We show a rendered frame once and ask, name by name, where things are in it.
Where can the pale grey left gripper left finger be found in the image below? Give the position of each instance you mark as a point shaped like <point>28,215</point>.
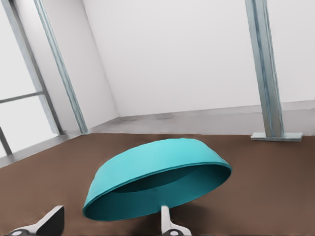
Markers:
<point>48,222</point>

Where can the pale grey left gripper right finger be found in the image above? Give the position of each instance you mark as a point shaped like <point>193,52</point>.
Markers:
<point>166,220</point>

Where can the blue plate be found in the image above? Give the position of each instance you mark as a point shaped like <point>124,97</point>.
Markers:
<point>157,157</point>

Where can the grey window frame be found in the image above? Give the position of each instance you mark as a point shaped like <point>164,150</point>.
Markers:
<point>29,71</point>

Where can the silver frame post with foot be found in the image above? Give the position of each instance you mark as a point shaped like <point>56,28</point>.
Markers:
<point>267,81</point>

